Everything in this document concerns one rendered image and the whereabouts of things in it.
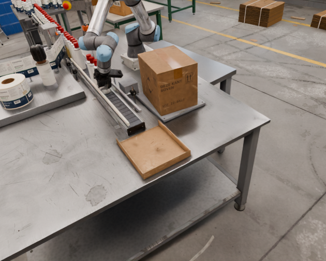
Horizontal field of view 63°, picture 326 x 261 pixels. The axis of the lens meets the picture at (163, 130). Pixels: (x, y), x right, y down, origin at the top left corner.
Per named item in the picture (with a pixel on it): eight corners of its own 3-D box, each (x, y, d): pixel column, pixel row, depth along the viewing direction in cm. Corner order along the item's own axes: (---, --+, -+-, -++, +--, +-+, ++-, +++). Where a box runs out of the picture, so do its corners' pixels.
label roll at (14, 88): (40, 95, 177) (31, 75, 168) (17, 111, 163) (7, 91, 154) (17, 91, 184) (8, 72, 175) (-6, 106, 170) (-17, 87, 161)
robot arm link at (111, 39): (98, 30, 145) (91, 45, 140) (117, 30, 142) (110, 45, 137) (104, 42, 152) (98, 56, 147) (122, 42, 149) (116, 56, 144)
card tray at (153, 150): (117, 143, 140) (115, 138, 137) (159, 125, 149) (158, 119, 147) (144, 179, 119) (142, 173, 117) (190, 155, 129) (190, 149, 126)
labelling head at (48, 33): (50, 56, 228) (39, 25, 212) (65, 52, 233) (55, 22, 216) (54, 61, 218) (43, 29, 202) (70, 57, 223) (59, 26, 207)
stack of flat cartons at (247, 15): (237, 21, 523) (238, 4, 503) (252, 14, 549) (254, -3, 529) (267, 27, 484) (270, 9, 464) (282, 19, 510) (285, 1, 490)
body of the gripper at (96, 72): (93, 78, 158) (92, 66, 147) (106, 74, 161) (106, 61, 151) (99, 88, 156) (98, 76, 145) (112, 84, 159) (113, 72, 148)
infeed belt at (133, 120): (56, 46, 257) (55, 42, 255) (64, 44, 260) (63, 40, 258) (130, 133, 144) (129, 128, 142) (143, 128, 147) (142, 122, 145)
